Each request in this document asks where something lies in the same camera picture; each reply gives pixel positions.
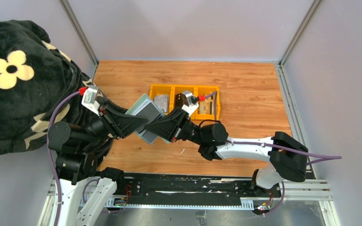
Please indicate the dark grey credit card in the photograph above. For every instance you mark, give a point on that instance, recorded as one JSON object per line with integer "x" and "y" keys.
{"x": 150, "y": 111}

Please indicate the left yellow bin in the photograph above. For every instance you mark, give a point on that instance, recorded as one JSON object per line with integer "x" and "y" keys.
{"x": 158, "y": 89}

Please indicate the left aluminium frame post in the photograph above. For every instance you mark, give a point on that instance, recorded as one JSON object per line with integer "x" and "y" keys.
{"x": 65, "y": 4}

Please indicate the beige cards in right bin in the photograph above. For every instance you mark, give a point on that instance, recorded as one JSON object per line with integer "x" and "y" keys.
{"x": 206, "y": 107}

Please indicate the green card holder wallet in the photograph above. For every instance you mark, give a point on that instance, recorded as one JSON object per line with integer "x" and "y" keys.
{"x": 137, "y": 104}

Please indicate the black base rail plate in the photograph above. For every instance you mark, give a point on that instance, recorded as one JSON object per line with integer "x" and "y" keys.
{"x": 192, "y": 190}

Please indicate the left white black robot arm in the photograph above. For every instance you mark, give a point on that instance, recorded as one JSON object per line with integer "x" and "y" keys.
{"x": 82, "y": 191}

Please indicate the right yellow bin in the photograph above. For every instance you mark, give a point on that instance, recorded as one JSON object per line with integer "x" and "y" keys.
{"x": 209, "y": 92}

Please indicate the silver cards in left bin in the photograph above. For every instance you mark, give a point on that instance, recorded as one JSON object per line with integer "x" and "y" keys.
{"x": 162, "y": 101}

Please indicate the right aluminium frame post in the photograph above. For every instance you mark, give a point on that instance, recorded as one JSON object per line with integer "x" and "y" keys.
{"x": 302, "y": 27}

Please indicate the aluminium frame post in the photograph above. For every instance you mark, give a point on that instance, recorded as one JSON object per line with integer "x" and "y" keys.
{"x": 65, "y": 4}
{"x": 302, "y": 27}

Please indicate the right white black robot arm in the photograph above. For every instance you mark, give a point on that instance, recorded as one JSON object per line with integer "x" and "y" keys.
{"x": 286, "y": 157}

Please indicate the middle yellow bin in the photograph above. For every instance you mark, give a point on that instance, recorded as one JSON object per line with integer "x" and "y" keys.
{"x": 180, "y": 88}

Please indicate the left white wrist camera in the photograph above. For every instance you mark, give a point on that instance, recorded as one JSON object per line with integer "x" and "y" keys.
{"x": 89, "y": 99}

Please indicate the black card holder in bin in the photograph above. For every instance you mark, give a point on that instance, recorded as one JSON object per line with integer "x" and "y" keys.
{"x": 179, "y": 100}

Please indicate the yellow bin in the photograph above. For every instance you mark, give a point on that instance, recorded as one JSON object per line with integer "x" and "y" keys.
{"x": 158, "y": 89}
{"x": 209, "y": 92}
{"x": 180, "y": 88}

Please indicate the black floral blanket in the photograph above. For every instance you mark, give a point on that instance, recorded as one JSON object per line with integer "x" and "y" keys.
{"x": 35, "y": 77}

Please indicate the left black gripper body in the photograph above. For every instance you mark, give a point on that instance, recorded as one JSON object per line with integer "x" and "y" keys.
{"x": 111, "y": 122}

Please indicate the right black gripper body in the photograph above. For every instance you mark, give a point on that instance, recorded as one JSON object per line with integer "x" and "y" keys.
{"x": 179, "y": 125}

